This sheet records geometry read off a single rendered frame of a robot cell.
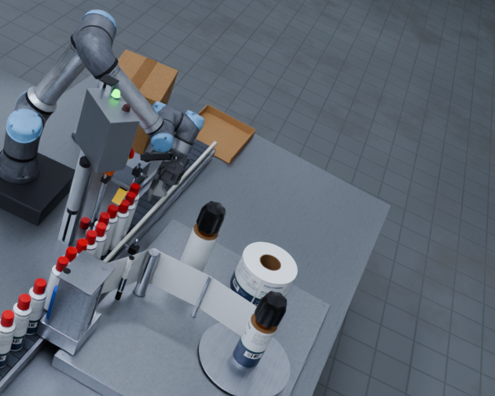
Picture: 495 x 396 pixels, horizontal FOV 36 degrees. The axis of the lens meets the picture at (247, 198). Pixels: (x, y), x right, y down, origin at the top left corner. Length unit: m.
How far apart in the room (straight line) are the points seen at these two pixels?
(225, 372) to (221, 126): 1.47
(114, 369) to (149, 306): 0.29
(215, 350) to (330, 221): 1.05
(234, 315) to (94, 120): 0.76
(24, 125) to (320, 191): 1.40
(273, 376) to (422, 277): 2.40
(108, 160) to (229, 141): 1.28
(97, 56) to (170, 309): 0.85
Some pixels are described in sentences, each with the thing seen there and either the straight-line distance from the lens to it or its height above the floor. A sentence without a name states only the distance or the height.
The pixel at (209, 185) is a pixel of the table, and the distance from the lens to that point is 3.17.
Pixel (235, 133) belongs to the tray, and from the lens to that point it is 3.55.
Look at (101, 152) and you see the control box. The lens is 2.25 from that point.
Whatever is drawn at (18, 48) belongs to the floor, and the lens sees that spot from 5.33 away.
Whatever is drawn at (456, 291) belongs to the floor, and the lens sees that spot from 4.82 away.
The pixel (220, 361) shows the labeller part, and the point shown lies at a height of 0.89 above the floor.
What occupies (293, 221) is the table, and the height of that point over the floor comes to 0.83.
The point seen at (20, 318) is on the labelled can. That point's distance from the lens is 2.19.
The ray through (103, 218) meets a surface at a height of 1.08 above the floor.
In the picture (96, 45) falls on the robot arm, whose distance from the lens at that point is 2.50.
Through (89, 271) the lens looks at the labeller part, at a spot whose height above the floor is 1.14.
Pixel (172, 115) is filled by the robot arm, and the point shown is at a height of 1.25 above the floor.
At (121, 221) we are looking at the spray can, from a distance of 2.56.
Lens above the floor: 2.69
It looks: 36 degrees down
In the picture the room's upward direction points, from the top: 24 degrees clockwise
